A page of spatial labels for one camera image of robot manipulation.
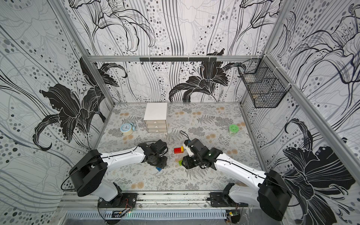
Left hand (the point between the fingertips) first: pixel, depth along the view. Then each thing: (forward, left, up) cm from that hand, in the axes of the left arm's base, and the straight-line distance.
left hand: (163, 166), depth 86 cm
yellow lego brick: (+10, -12, +5) cm, 16 cm away
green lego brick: (+2, -10, +1) cm, 11 cm away
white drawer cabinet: (+29, +8, +13) cm, 32 cm away
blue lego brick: (-2, +2, +2) cm, 4 cm away
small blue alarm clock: (+24, +29, +4) cm, 38 cm away
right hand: (+1, -14, +8) cm, 16 cm away
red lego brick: (+10, -8, +3) cm, 13 cm away
